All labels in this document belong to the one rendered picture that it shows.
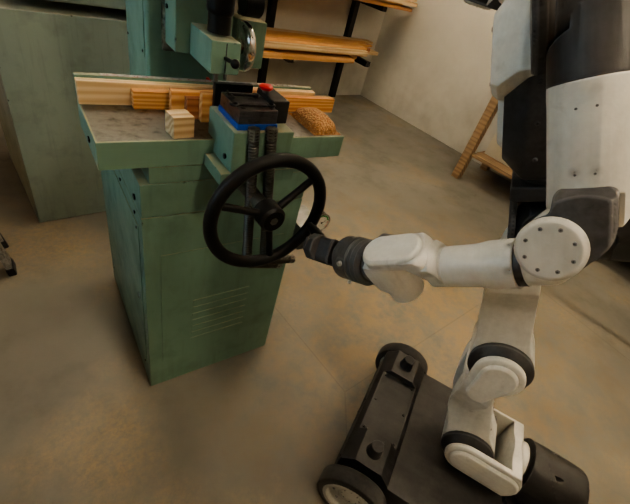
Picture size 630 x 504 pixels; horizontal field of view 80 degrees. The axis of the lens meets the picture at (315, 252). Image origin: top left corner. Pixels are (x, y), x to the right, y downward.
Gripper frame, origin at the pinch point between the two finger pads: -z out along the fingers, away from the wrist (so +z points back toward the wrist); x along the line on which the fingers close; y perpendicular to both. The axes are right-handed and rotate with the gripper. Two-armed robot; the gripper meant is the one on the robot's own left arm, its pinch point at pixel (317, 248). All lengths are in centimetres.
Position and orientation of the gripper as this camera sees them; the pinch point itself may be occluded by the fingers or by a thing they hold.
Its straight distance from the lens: 85.5
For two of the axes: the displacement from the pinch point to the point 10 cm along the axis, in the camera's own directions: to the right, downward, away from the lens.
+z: 5.7, 1.6, -8.0
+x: 7.6, 2.7, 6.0
